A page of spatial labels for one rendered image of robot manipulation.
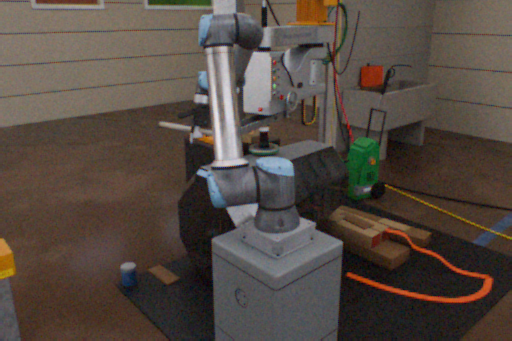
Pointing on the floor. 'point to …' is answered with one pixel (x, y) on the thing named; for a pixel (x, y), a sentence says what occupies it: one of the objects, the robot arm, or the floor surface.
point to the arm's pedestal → (276, 290)
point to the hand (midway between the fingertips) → (191, 140)
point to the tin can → (128, 274)
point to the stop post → (7, 295)
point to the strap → (433, 296)
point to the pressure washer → (365, 166)
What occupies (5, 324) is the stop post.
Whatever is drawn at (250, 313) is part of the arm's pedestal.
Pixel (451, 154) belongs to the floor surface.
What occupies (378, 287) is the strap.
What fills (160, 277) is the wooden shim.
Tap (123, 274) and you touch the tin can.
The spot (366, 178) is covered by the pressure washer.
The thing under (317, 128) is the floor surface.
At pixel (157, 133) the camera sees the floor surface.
